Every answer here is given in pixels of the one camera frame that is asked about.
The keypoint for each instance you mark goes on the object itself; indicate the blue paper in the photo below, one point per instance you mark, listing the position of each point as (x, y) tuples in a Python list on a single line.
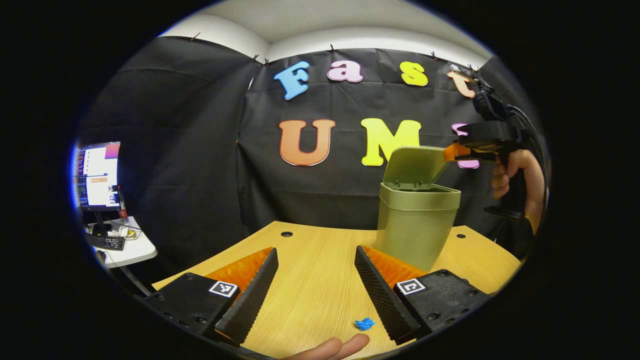
[(365, 324)]

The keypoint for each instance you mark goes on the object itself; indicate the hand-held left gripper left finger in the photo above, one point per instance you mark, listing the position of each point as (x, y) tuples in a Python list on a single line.
[(252, 300)]

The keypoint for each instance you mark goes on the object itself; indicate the green desktop garbage bin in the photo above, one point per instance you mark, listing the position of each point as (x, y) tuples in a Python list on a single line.
[(415, 225)]

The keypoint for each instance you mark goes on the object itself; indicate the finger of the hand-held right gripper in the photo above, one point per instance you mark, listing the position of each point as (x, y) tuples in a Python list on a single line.
[(455, 151)]

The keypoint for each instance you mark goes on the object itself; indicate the computer monitor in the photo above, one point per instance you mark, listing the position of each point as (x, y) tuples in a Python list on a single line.
[(100, 175)]

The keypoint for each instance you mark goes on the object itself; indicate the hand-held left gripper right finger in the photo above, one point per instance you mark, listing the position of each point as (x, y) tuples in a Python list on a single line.
[(382, 300)]

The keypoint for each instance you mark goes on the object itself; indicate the white side table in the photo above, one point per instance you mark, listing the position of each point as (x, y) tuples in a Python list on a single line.
[(137, 250)]

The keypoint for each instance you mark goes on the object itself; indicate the black backdrop cloth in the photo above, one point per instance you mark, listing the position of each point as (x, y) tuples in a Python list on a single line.
[(200, 150)]

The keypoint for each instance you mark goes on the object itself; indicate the small red bottle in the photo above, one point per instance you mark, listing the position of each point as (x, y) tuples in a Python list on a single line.
[(123, 205)]

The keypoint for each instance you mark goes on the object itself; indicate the wooden desktop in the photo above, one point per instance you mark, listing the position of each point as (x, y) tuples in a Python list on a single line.
[(310, 280)]

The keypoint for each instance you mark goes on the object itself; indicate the black keyboard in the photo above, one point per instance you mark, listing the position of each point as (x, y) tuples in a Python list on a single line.
[(107, 242)]

